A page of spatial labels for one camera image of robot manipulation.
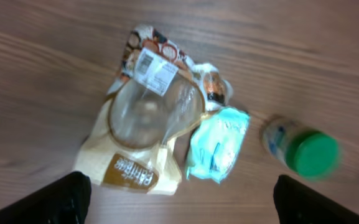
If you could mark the green toilet tissue pack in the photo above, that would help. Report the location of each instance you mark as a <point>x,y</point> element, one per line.
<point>215,145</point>

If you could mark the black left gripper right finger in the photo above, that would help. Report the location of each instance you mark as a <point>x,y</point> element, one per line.
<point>296,203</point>

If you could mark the beige snack bag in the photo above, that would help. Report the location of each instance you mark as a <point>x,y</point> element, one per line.
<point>159,94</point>

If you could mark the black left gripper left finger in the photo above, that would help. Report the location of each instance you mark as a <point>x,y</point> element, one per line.
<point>64,201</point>

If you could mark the green lid jar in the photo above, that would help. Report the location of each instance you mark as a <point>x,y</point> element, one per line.
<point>306,151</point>

